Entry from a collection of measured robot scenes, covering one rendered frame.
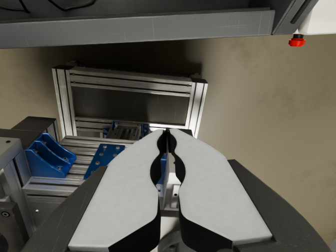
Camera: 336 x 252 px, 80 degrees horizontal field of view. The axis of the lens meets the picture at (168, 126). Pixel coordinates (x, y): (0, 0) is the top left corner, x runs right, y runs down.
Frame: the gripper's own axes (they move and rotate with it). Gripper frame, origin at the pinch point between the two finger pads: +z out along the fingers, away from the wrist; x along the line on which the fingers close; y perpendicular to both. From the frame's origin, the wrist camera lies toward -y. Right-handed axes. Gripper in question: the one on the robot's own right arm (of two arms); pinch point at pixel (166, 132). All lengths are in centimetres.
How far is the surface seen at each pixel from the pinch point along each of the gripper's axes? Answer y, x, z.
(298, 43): 0, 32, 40
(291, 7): -7.2, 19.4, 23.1
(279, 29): -4.1, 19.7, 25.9
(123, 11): -8.3, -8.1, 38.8
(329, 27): -4.1, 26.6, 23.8
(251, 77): 31, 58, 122
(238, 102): 48, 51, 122
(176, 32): -4.4, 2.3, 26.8
